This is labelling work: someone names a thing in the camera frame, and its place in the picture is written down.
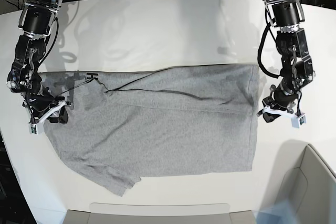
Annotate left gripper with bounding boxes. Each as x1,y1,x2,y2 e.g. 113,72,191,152
257,84,302,123

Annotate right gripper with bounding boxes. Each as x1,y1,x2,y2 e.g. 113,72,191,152
23,87,71,124

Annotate grey bin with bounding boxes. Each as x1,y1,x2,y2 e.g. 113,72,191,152
275,145,335,223
63,203,257,223

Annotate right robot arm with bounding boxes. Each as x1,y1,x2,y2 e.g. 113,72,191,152
7,0,70,124

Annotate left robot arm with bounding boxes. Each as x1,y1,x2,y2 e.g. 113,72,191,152
257,0,315,128

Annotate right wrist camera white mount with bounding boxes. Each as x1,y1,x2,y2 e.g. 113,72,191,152
27,97,71,135

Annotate grey bin at right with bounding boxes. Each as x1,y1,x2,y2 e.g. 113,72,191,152
275,145,335,223

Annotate grey bin at bottom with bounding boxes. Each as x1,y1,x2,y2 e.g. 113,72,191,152
63,203,257,223

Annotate blue cloth in corner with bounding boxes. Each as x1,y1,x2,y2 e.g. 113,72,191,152
254,200,300,224

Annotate grey T-shirt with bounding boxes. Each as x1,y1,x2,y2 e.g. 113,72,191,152
41,65,259,196

